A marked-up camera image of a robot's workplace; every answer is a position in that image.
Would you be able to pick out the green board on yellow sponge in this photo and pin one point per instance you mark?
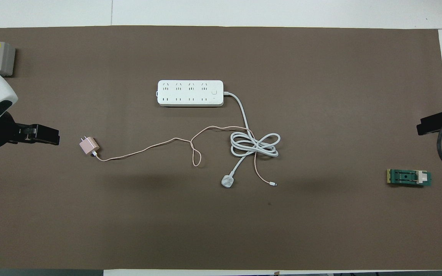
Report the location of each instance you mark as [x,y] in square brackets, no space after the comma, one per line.
[407,177]

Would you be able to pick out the pink charger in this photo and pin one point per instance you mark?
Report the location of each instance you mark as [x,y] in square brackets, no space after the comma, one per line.
[89,146]

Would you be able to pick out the white power strip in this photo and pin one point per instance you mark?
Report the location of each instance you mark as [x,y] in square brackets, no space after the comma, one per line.
[190,93]

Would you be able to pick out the brown table mat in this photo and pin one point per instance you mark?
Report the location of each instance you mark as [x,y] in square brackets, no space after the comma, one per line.
[205,222]

